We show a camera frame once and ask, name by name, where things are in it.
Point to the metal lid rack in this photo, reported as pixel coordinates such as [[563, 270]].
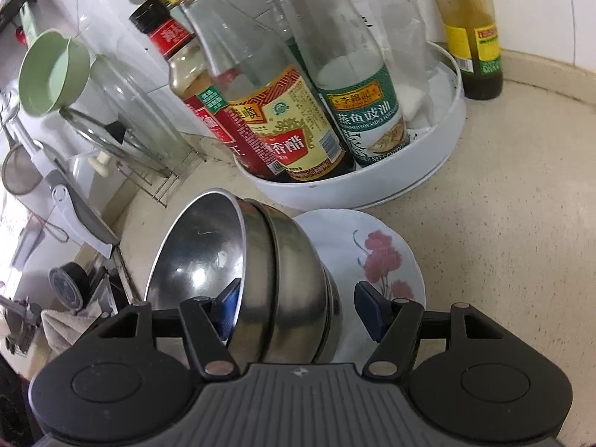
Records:
[[153, 174]]

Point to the green yellow label oil bottle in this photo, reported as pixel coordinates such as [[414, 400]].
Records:
[[473, 41]]

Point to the glass pot lid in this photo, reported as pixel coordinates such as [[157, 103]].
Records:
[[148, 126]]

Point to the medium steel bowl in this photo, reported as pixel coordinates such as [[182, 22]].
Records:
[[258, 286]]

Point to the red label soy sauce bottle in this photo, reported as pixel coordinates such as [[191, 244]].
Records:
[[190, 81]]

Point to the white rotating condiment rack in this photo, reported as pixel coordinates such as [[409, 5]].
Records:
[[428, 149]]

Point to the small steel bowl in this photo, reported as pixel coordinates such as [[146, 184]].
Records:
[[307, 315]]

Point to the metal mesh strainer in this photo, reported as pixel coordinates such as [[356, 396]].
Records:
[[18, 174]]

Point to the beige dish cloth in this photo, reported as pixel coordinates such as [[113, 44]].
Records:
[[63, 329]]

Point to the large white floral plate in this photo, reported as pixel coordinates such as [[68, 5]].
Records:
[[356, 246]]

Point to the white grey mandoline slicer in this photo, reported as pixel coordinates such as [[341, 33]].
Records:
[[83, 220]]

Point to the yellow cap vinegar bottle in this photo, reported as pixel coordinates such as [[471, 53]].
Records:
[[264, 85]]

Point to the black sink plug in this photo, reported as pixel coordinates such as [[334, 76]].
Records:
[[71, 285]]

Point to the purple label seafood soy bottle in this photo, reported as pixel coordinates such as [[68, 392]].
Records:
[[346, 65]]

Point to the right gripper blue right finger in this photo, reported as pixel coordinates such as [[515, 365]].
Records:
[[375, 312]]

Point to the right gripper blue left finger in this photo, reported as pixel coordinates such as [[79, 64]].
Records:
[[224, 309]]

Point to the clear plastic bag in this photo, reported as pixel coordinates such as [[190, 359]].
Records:
[[399, 29]]

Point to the large steel bowl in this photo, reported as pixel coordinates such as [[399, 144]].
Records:
[[200, 255]]

